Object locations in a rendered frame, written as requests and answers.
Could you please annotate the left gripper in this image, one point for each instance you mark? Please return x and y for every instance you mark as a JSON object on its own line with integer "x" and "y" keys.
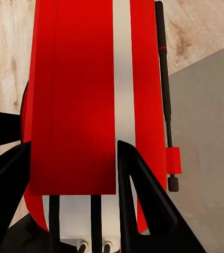
{"x": 9, "y": 128}

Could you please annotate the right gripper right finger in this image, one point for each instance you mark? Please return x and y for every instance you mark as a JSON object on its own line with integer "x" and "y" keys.
{"x": 169, "y": 232}

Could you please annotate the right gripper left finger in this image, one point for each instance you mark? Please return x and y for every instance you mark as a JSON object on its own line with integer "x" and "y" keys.
{"x": 15, "y": 167}

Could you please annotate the coffee table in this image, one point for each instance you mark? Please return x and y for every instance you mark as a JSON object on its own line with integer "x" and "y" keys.
{"x": 197, "y": 129}

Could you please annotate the radio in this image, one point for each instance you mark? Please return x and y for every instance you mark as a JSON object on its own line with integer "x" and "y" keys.
{"x": 98, "y": 74}

